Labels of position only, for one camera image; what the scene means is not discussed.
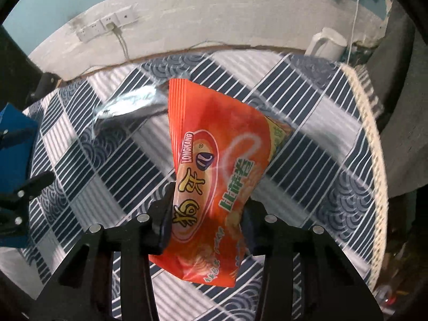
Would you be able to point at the black cylinder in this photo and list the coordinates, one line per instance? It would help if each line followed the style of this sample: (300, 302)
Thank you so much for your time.
(46, 84)

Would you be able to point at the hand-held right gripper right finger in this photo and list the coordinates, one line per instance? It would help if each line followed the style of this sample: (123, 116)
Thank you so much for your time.
(249, 232)

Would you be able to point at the silver snack packet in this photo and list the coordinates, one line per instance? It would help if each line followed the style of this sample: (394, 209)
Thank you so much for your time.
(133, 103)

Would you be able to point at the navy patterned tablecloth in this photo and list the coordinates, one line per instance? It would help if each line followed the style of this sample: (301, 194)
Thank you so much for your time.
(317, 113)

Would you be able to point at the white kettle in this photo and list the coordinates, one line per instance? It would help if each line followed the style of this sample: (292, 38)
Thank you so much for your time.
(326, 45)

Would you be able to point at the blue cardboard box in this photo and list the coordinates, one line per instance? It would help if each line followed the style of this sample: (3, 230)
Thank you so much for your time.
(15, 160)

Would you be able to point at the orange snack packet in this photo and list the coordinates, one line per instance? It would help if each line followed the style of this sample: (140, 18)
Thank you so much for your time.
(214, 160)

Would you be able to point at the black monitor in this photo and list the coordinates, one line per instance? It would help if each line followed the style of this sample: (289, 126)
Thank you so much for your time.
(15, 63)

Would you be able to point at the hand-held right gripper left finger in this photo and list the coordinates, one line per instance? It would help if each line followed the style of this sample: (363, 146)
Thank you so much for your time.
(164, 222)

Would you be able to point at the white wall socket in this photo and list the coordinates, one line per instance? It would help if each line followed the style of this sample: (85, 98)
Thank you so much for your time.
(88, 31)
(108, 24)
(126, 17)

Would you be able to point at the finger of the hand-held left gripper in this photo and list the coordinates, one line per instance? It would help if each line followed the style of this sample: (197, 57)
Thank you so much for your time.
(23, 192)
(16, 136)

